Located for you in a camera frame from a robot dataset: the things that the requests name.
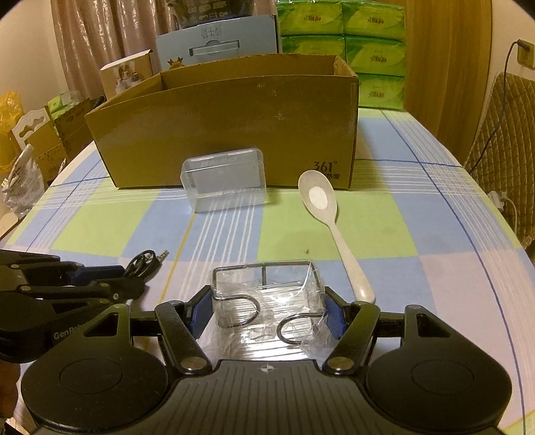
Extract black earphone cable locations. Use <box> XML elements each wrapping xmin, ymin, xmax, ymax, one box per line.
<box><xmin>122</xmin><ymin>248</ymin><xmax>171</xmax><ymax>280</ymax></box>

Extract wire hook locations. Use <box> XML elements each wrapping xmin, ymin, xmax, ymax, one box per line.
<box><xmin>211</xmin><ymin>261</ymin><xmax>326</xmax><ymax>349</ymax></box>

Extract clear plastic lidded case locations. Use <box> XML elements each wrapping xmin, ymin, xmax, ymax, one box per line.
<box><xmin>181</xmin><ymin>148</ymin><xmax>266</xmax><ymax>213</ymax></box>

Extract checked tablecloth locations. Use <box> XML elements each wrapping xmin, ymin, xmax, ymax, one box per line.
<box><xmin>5</xmin><ymin>109</ymin><xmax>534</xmax><ymax>434</ymax></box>

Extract side cardboard boxes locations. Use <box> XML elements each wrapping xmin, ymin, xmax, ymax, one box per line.
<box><xmin>1</xmin><ymin>92</ymin><xmax>104</xmax><ymax>183</ymax></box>

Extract white humidifier product box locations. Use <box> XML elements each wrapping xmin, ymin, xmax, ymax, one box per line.
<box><xmin>100</xmin><ymin>49</ymin><xmax>153</xmax><ymax>100</ymax></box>

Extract brown cardboard box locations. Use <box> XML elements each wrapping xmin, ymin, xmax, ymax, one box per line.
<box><xmin>86</xmin><ymin>54</ymin><xmax>359</xmax><ymax>189</ymax></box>

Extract beige quilted chair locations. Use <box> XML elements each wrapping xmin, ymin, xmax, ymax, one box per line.
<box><xmin>464</xmin><ymin>73</ymin><xmax>534</xmax><ymax>248</ymax></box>

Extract brown curtain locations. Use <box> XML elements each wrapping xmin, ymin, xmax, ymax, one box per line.
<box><xmin>51</xmin><ymin>0</ymin><xmax>179</xmax><ymax>98</ymax></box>

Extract black basket gift pack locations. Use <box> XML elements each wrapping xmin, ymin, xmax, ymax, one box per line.
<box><xmin>167</xmin><ymin>0</ymin><xmax>277</xmax><ymax>28</ymax></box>

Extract green tissue pack stack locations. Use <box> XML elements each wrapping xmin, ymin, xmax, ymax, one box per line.
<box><xmin>276</xmin><ymin>1</ymin><xmax>407</xmax><ymax>110</ymax></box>

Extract light blue milk carton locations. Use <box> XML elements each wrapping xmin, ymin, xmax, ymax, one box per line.
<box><xmin>156</xmin><ymin>14</ymin><xmax>280</xmax><ymax>71</ymax></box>

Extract wall power socket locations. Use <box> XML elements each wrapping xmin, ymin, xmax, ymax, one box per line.
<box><xmin>517</xmin><ymin>39</ymin><xmax>535</xmax><ymax>70</ymax></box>

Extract black charger cable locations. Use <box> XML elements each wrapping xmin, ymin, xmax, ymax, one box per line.
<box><xmin>465</xmin><ymin>39</ymin><xmax>523</xmax><ymax>172</ymax></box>

